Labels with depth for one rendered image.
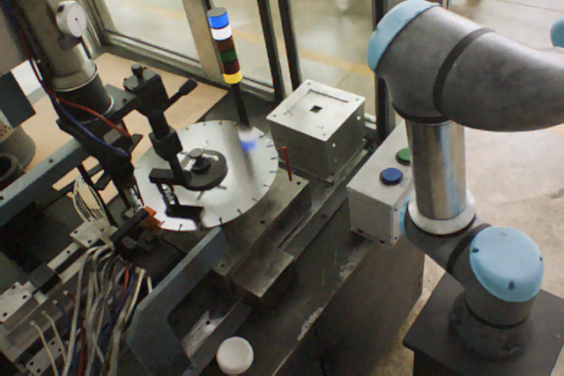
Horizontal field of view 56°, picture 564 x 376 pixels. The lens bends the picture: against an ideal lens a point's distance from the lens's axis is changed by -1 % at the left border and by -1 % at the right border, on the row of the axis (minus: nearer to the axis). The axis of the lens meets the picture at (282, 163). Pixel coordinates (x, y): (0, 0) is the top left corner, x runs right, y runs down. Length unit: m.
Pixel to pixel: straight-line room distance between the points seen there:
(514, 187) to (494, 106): 1.78
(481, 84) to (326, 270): 0.68
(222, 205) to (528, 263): 0.57
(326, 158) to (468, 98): 0.70
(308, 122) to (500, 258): 0.58
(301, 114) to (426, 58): 0.71
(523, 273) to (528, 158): 1.62
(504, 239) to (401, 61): 0.41
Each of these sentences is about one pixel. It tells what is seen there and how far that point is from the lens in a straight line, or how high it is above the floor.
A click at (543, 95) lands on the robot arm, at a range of 0.65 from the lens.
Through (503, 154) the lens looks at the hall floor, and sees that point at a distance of 2.54.
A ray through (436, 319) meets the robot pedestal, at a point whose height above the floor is 0.75.
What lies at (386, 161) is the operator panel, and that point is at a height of 0.90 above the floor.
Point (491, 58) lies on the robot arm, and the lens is 0.64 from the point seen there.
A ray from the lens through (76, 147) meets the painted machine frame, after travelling 1.20.
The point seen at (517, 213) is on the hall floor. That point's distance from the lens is 2.31.
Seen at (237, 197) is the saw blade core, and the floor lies 0.95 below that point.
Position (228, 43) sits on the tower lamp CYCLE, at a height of 1.08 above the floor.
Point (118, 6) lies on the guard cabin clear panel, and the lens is 2.02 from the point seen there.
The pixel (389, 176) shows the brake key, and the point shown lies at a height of 0.91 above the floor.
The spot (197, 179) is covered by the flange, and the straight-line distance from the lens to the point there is 1.14.
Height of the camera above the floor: 1.74
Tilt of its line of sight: 44 degrees down
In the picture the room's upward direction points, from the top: 12 degrees counter-clockwise
